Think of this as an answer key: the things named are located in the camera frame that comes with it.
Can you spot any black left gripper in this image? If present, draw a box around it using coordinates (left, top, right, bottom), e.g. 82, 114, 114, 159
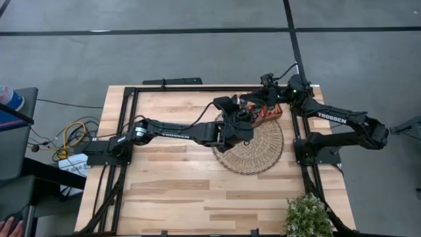
218, 97, 262, 153

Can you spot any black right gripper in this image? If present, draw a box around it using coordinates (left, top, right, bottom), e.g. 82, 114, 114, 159
240, 74, 312, 109

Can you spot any red tea packet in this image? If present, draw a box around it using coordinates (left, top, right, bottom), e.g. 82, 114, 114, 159
253, 105, 269, 122

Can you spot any wooden divided tea box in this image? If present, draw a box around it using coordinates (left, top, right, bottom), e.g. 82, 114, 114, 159
247, 102, 284, 128

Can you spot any round woven placemat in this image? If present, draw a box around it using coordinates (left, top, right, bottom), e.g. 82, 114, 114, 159
211, 111, 285, 176

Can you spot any black flat bar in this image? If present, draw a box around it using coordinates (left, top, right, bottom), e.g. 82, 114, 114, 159
142, 77, 203, 86

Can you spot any green white potted plant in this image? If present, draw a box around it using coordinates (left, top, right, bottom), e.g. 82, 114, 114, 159
284, 194, 335, 237

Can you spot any grey metal stand foot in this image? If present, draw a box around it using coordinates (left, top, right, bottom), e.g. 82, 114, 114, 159
389, 115, 421, 136

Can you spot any white cardboard box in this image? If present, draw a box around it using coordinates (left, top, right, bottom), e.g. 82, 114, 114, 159
58, 153, 90, 178

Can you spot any black floor beam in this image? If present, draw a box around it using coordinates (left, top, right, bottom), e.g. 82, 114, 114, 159
21, 157, 87, 191

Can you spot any black rod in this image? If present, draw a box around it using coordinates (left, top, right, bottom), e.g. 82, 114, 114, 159
0, 101, 36, 125

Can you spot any grey side table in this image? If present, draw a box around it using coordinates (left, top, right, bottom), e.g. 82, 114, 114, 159
0, 87, 39, 180

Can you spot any blue white bottle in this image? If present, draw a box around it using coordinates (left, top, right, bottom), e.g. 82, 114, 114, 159
0, 84, 26, 111

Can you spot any blue flat folder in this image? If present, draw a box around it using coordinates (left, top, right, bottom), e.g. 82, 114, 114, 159
0, 110, 29, 132

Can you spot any black computer mouse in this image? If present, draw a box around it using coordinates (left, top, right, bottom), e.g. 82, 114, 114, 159
3, 212, 24, 231

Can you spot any person's hand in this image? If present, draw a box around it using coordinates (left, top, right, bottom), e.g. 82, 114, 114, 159
0, 216, 24, 237

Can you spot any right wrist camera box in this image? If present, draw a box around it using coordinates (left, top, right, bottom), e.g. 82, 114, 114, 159
260, 72, 276, 88

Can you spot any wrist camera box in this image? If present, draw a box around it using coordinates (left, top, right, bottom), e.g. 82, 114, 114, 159
212, 95, 240, 113
260, 72, 276, 88

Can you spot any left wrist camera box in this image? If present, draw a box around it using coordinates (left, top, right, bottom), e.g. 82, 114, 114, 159
212, 95, 240, 113

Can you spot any black metal table frame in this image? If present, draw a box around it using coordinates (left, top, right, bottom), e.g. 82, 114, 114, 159
77, 86, 358, 237

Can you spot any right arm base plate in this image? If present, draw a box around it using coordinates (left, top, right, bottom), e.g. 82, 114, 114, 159
293, 138, 343, 165

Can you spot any black sleeved cable bundle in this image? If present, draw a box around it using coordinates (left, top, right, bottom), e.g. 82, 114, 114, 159
78, 164, 128, 235
301, 164, 358, 236

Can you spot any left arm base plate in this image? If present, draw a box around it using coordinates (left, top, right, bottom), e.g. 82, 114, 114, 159
82, 140, 134, 167

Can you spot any yellow cable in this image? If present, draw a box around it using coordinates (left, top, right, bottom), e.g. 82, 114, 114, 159
57, 120, 87, 161

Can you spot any black floor cable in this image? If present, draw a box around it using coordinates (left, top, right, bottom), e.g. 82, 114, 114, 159
36, 97, 105, 109

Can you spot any black cable tangle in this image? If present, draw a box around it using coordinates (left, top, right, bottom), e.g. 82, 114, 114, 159
28, 113, 101, 155

